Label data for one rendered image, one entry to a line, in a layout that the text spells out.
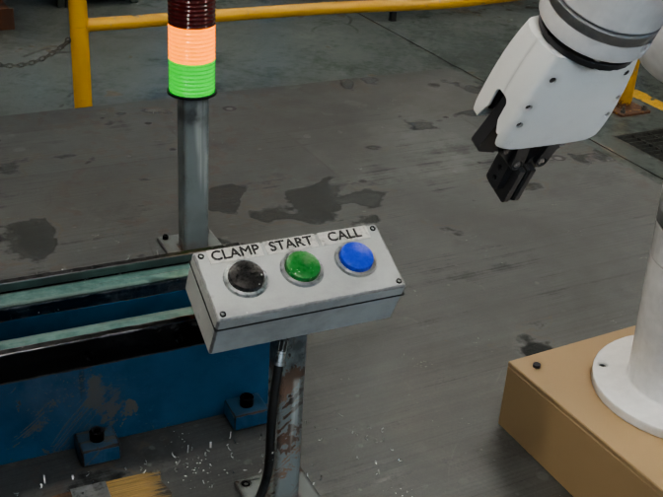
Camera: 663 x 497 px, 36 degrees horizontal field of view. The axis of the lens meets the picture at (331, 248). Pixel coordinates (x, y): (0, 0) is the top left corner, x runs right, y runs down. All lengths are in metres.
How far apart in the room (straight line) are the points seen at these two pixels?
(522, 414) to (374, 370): 0.20
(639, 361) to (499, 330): 0.29
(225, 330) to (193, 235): 0.60
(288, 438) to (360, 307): 0.16
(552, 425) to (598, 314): 0.35
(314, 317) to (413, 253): 0.62
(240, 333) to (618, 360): 0.45
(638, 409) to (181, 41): 0.69
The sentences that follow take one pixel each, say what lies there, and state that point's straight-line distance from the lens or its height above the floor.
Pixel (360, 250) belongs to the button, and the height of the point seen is 1.07.
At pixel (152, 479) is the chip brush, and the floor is 0.81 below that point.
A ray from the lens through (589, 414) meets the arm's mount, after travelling 1.03.
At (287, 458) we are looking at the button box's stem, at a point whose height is 0.86.
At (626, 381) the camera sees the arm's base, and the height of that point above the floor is 0.90.
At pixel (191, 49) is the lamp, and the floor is 1.10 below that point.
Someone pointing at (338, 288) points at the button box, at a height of 1.05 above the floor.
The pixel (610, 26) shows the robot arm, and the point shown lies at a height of 1.30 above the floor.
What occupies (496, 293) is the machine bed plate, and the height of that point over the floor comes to 0.80.
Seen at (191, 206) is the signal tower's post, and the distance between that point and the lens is 1.39.
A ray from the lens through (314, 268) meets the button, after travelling 0.84.
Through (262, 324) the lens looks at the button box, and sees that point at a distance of 0.83.
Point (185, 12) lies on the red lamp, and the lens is 1.28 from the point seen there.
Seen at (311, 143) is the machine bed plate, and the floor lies 0.80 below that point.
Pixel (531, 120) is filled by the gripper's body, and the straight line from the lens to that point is 0.77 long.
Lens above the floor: 1.47
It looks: 28 degrees down
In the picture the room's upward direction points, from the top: 4 degrees clockwise
